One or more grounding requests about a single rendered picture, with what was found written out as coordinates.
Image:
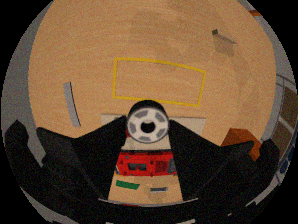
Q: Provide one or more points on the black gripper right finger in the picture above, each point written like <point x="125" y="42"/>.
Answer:
<point x="198" y="160"/>

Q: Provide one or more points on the white and grey wheel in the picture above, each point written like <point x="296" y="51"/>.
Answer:
<point x="147" y="132"/>

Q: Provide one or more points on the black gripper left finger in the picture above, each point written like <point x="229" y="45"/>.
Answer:
<point x="95" y="154"/>

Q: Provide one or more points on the yellow rectangular outline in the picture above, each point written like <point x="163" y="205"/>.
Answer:
<point x="155" y="61"/>

